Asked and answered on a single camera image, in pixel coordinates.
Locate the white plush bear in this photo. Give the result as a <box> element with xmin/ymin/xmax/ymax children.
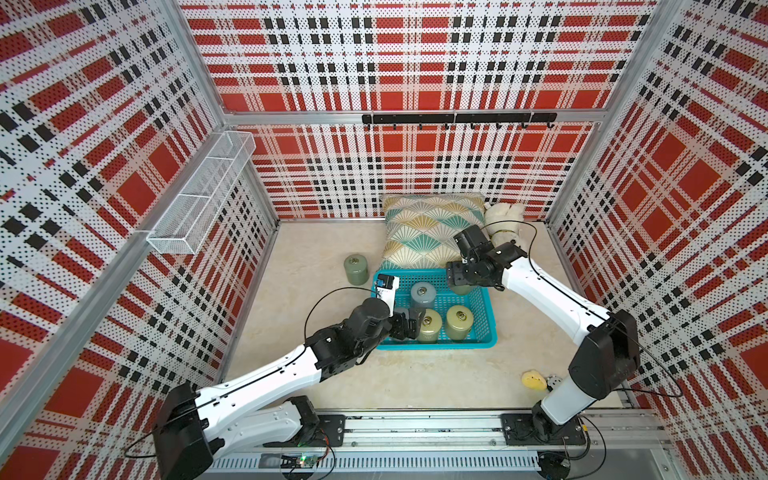
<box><xmin>485</xmin><ymin>202</ymin><xmax>528</xmax><ymax>251</ymax></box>

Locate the fan pattern pillow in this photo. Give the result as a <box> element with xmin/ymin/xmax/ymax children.
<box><xmin>381</xmin><ymin>193</ymin><xmax>485</xmax><ymax>269</ymax></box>

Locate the light blue tea canister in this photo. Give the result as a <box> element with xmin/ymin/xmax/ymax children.
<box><xmin>410</xmin><ymin>281</ymin><xmax>437</xmax><ymax>309</ymax></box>

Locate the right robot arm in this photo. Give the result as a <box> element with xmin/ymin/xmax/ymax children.
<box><xmin>446</xmin><ymin>225</ymin><xmax>640</xmax><ymax>437</ymax></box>

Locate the green circuit board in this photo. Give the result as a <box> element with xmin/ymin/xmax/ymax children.
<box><xmin>280</xmin><ymin>454</ymin><xmax>321</xmax><ymax>470</ymax></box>

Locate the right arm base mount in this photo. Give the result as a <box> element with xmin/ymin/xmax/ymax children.
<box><xmin>500</xmin><ymin>413</ymin><xmax>587</xmax><ymax>446</ymax></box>

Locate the teal plastic basket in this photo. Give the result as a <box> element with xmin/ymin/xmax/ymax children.
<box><xmin>372</xmin><ymin>269</ymin><xmax>497</xmax><ymax>351</ymax></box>

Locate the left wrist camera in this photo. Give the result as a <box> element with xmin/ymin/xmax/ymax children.
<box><xmin>375</xmin><ymin>273</ymin><xmax>400</xmax><ymax>316</ymax></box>

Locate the light green tea canister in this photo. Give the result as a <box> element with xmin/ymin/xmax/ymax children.
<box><xmin>444</xmin><ymin>305</ymin><xmax>474</xmax><ymax>341</ymax></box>

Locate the dark green tea canister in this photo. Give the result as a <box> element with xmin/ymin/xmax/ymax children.
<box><xmin>343</xmin><ymin>254</ymin><xmax>369</xmax><ymax>286</ymax></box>

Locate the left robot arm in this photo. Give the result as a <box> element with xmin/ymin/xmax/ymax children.
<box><xmin>152</xmin><ymin>298</ymin><xmax>425</xmax><ymax>479</ymax></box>

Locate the black hook rail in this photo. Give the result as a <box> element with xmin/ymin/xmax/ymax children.
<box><xmin>361</xmin><ymin>112</ymin><xmax>558</xmax><ymax>127</ymax></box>

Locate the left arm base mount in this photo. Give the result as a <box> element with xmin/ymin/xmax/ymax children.
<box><xmin>264</xmin><ymin>414</ymin><xmax>346</xmax><ymax>448</ymax></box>

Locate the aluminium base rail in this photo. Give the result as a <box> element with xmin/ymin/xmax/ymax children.
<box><xmin>203</xmin><ymin>407</ymin><xmax>671</xmax><ymax>459</ymax></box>

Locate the yellow plush toy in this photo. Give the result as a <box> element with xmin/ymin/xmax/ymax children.
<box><xmin>521</xmin><ymin>370</ymin><xmax>548</xmax><ymax>391</ymax></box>

